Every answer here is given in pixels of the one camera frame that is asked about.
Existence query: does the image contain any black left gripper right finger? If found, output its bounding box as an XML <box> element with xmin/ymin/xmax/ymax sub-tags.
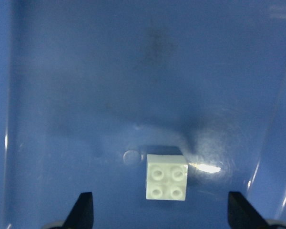
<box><xmin>227</xmin><ymin>191</ymin><xmax>269</xmax><ymax>229</ymax></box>

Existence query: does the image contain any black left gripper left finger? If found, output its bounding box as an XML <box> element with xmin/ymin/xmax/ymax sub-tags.
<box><xmin>63</xmin><ymin>192</ymin><xmax>94</xmax><ymax>229</ymax></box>

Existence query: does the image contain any blue plastic tray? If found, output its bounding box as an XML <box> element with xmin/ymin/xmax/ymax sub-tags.
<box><xmin>0</xmin><ymin>0</ymin><xmax>286</xmax><ymax>229</ymax></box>

